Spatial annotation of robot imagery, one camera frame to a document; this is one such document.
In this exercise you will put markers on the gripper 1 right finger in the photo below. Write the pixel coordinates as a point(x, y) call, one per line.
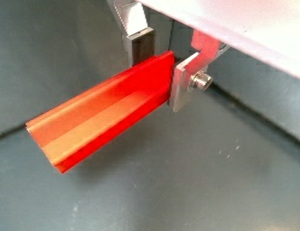
point(191, 71)

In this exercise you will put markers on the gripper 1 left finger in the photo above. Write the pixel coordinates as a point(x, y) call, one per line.
point(139, 35)

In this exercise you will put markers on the red star-profile bar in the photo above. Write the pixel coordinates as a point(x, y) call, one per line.
point(78, 127)

